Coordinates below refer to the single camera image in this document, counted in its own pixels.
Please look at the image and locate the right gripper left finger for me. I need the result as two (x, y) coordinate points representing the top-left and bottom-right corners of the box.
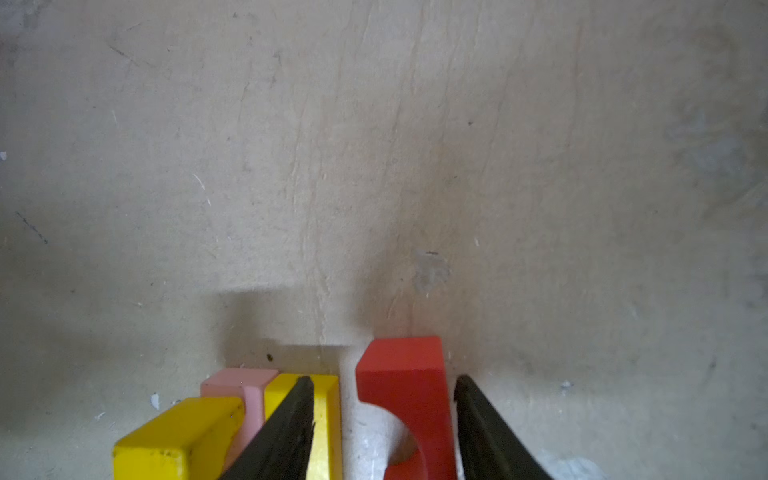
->
(220, 376), (315, 480)

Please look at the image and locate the yellow arch block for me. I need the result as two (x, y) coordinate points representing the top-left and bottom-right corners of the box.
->
(112, 397), (245, 479)

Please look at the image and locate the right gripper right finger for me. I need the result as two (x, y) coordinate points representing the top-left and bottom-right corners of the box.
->
(454, 374), (552, 480)

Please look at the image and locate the pink block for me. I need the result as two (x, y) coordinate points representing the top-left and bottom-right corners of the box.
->
(200, 368), (279, 470)

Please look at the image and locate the yellow rectangular block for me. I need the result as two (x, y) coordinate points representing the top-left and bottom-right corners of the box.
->
(264, 373), (343, 479)

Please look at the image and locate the red arch block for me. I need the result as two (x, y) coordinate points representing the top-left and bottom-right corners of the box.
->
(355, 336), (457, 479)

